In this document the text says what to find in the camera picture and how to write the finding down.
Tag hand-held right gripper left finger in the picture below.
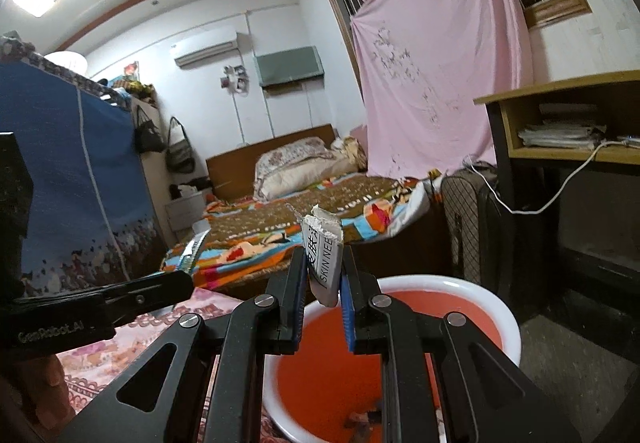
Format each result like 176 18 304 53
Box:
55 247 308 443

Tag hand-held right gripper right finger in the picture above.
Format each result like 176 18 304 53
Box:
340 248 583 443

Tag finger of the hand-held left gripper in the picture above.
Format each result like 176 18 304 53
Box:
12 270 194 324

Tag torn white packet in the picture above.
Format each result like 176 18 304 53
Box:
300 204 343 309

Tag silver wrapper strip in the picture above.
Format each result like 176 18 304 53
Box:
175 228 211 274

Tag orange basin with white rim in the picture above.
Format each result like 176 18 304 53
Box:
261 274 522 443

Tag person's left hand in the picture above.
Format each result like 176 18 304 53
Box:
12 353 71 434

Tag pink floral quilt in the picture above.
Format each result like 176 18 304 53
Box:
50 285 281 443

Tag brown colourful blanket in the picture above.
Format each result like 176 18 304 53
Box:
160 173 433 291

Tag white nightstand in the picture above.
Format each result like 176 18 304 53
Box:
165 188 213 231

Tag floral pillow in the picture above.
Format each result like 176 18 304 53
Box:
254 137 368 201

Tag wooden headboard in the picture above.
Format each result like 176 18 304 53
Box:
206 124 335 204

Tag quilted checked bag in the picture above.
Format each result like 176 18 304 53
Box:
440 165 518 294

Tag grey handbag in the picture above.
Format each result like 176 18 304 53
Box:
166 117 196 174

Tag black handbag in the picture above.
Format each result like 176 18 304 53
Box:
135 104 166 154

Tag white round lamp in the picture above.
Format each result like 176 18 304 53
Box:
45 50 90 78

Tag pink hanging sheet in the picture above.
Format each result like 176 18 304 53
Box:
350 0 533 181

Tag white air conditioner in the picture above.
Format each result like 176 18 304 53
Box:
169 25 240 68

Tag stack of papers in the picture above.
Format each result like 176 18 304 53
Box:
517 120 608 148

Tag wooden desk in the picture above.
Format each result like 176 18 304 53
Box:
472 70 640 274

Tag wall socket with plugs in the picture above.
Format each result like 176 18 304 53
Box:
220 64 249 94

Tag green covered wall unit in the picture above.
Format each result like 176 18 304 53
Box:
252 45 326 88

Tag white cable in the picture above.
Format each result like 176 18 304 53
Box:
462 135 640 214

